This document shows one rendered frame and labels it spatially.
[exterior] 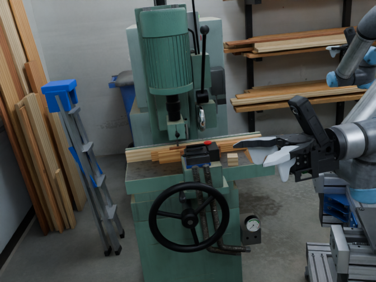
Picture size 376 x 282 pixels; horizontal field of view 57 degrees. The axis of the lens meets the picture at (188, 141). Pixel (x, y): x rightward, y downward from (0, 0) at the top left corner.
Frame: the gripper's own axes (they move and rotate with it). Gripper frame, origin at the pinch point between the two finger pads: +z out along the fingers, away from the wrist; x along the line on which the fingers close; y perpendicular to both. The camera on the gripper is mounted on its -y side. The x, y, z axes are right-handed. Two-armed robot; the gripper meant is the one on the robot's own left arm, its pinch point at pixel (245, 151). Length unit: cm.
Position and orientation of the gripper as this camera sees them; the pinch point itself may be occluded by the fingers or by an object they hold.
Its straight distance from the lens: 70.0
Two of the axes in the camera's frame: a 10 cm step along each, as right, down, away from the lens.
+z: -9.6, 1.8, -2.0
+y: 1.3, 9.6, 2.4
